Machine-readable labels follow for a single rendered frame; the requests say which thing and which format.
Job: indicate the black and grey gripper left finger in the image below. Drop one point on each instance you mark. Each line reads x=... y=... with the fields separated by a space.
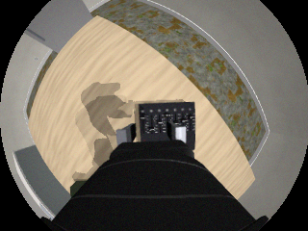
x=126 y=134

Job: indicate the black lighting desk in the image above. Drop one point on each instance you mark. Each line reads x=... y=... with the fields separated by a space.
x=156 y=115

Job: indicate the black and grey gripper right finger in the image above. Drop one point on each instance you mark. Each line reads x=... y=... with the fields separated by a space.
x=176 y=132

